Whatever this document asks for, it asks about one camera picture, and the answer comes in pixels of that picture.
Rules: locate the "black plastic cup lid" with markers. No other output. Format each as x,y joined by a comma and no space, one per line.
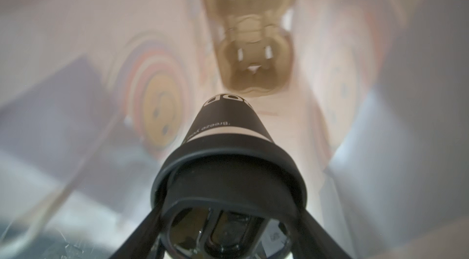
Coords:
229,197

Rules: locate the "white paper takeout bag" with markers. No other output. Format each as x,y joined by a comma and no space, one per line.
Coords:
97,94

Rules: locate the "black white paper coffee cup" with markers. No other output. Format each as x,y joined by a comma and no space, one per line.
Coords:
227,114

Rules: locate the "single pulp cup carrier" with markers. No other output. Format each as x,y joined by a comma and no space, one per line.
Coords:
254,51

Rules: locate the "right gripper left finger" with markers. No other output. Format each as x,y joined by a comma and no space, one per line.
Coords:
144,242

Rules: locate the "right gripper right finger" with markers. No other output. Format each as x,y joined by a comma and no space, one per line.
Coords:
313,242

